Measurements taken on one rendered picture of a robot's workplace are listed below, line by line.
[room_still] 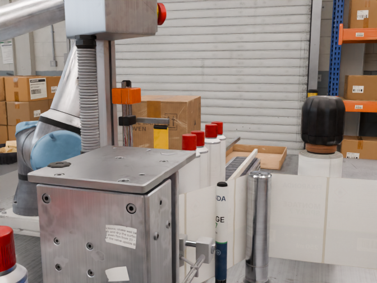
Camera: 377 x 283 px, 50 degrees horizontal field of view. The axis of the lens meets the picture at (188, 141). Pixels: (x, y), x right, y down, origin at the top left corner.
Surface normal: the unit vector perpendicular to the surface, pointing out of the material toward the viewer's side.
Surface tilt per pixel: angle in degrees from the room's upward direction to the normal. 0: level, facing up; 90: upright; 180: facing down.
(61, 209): 90
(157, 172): 0
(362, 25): 91
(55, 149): 95
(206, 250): 90
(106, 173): 0
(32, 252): 0
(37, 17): 107
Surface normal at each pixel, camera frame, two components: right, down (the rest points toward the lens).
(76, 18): -0.80, 0.11
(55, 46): -0.27, 0.17
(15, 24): 0.61, 0.42
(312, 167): -0.62, 0.15
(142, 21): 0.60, 0.14
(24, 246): 0.00, -0.98
